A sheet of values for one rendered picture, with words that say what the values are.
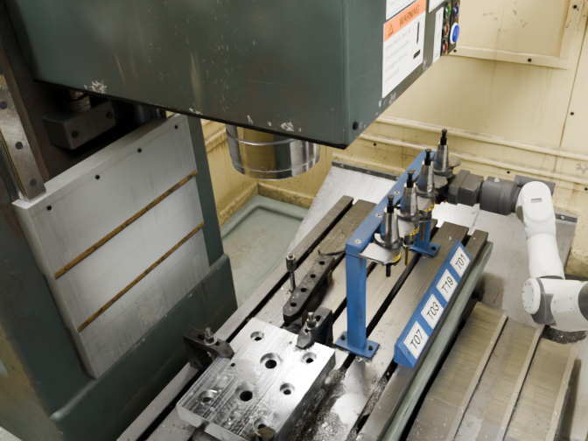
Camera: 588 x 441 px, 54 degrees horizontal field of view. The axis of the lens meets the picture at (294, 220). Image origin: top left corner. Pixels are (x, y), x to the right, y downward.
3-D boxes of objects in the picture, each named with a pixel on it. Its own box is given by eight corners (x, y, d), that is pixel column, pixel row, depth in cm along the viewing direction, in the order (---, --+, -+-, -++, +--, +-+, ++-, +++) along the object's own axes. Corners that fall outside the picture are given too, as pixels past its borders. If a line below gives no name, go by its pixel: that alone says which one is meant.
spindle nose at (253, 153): (256, 132, 112) (249, 72, 105) (334, 143, 106) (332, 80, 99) (213, 172, 100) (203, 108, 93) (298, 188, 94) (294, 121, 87)
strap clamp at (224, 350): (241, 376, 140) (233, 332, 131) (233, 386, 137) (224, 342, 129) (198, 357, 146) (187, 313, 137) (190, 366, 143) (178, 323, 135)
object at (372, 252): (399, 253, 125) (399, 250, 125) (388, 267, 121) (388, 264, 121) (369, 244, 128) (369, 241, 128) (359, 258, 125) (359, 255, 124)
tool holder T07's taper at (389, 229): (385, 227, 130) (386, 202, 126) (403, 233, 128) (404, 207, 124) (375, 237, 127) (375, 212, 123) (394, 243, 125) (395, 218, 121)
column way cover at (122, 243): (217, 270, 173) (186, 110, 143) (97, 385, 140) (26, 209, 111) (204, 266, 175) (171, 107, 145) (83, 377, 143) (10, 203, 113)
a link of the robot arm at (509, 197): (495, 223, 149) (542, 234, 144) (494, 201, 141) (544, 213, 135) (508, 186, 153) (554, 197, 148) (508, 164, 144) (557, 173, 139)
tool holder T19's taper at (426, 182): (420, 180, 145) (422, 157, 141) (437, 184, 143) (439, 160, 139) (413, 189, 142) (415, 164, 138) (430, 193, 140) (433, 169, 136)
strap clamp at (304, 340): (333, 340, 147) (332, 296, 139) (307, 377, 138) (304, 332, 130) (322, 335, 149) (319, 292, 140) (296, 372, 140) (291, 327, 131)
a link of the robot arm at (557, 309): (581, 335, 129) (640, 330, 107) (522, 332, 129) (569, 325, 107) (577, 283, 131) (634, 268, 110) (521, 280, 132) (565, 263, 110)
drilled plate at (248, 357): (335, 364, 136) (335, 349, 133) (268, 465, 116) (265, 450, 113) (254, 331, 146) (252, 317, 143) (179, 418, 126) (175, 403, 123)
